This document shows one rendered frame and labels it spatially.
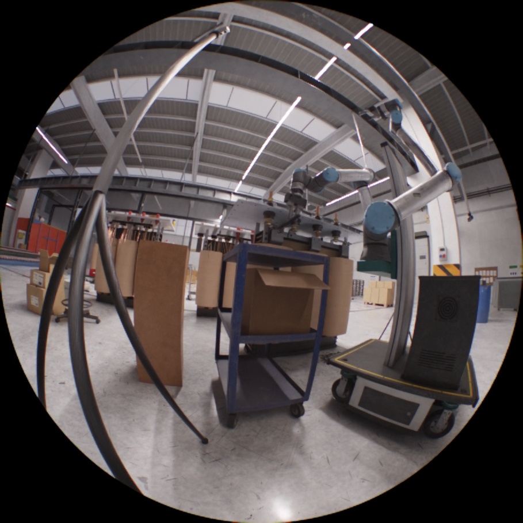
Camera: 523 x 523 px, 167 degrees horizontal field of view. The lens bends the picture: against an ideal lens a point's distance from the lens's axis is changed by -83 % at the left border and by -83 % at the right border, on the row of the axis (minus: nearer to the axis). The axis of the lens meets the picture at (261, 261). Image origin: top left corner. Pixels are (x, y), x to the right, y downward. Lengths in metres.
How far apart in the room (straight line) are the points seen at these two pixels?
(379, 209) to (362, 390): 0.92
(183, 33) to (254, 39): 3.06
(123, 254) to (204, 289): 1.52
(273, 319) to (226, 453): 0.67
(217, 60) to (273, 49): 5.56
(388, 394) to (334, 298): 1.28
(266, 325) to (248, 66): 4.32
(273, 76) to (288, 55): 5.47
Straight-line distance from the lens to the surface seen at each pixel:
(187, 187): 10.26
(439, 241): 6.24
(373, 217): 0.88
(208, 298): 3.04
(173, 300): 1.08
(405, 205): 0.97
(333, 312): 2.01
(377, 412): 1.12
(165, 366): 1.24
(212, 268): 3.02
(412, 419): 1.08
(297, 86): 4.50
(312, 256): 0.82
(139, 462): 0.92
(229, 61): 4.36
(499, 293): 9.11
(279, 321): 0.80
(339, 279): 2.00
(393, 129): 1.56
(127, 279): 3.27
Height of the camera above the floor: 0.78
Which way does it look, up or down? 5 degrees up
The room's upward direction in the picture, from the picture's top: 6 degrees clockwise
